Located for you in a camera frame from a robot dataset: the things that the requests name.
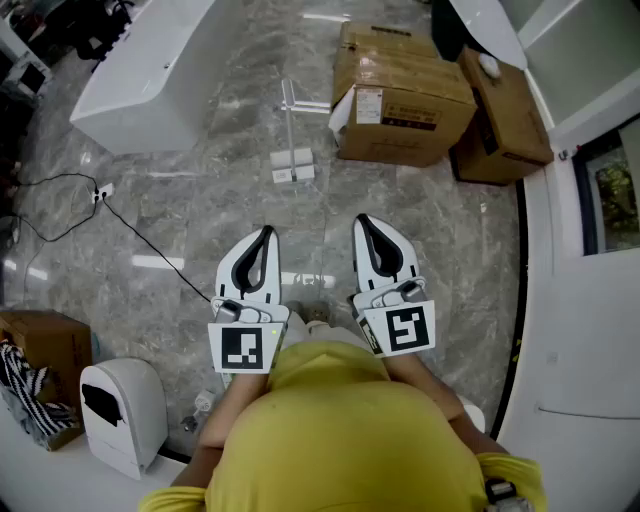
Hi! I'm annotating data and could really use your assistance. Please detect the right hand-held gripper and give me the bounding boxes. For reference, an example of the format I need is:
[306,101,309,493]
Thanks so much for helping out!
[349,213,436,359]

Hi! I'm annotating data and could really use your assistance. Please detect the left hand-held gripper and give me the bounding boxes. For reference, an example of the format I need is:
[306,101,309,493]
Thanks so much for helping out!
[207,225,292,375]

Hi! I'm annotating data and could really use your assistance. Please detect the person's left forearm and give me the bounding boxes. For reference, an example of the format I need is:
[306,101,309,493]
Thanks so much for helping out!
[196,372,275,452]

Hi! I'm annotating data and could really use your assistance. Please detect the person's right forearm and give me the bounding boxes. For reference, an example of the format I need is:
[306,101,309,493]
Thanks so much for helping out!
[385,353,499,444]

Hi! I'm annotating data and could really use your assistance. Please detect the person's light trousers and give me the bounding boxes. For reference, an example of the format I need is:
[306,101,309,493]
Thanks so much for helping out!
[282,315,369,354]

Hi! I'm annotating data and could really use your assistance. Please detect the large labelled cardboard box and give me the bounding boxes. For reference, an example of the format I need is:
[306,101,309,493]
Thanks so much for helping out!
[328,20,478,169]

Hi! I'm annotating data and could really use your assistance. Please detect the long cardboard box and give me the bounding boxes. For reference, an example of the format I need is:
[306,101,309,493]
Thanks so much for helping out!
[448,44,556,187]

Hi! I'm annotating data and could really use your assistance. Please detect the person's yellow shirt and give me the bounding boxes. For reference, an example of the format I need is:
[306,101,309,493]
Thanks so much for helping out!
[138,339,549,512]

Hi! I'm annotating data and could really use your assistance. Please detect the white toilet seat lid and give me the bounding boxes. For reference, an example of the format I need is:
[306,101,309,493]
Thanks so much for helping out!
[79,356,170,482]

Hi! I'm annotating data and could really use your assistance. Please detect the open cardboard box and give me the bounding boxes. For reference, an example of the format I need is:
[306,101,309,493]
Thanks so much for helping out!
[0,309,94,453]

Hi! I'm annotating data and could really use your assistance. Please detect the small white rounded object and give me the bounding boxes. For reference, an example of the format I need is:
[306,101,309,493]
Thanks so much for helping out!
[478,51,502,80]

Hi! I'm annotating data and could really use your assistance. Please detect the white cabinet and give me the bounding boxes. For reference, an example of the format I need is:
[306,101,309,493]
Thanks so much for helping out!
[492,149,640,512]

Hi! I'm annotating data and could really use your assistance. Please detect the dark framed window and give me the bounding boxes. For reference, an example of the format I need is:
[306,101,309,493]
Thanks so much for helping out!
[571,115,640,258]

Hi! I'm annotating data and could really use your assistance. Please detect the black white striped cloth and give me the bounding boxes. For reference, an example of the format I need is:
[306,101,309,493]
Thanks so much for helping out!
[0,341,77,437]

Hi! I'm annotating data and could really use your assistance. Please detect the white curved bathtub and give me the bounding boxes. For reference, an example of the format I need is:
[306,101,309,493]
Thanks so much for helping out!
[446,0,530,72]

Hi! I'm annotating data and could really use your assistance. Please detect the black office chair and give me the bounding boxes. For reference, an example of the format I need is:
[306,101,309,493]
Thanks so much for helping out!
[73,0,137,62]

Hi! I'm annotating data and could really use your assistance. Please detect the black power cable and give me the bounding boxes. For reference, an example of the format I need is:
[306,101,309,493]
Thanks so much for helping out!
[0,172,214,304]

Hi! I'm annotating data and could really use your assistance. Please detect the grey shoulder strap buckle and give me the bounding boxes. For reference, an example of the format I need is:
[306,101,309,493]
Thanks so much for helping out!
[483,477,532,512]

